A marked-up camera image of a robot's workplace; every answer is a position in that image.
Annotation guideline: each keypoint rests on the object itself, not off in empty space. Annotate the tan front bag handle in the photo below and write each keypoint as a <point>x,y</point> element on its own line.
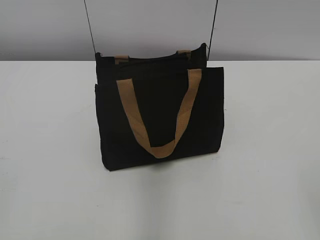
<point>158,108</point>

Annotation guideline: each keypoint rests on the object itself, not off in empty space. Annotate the black canvas tote bag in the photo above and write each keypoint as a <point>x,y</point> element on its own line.
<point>118,147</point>

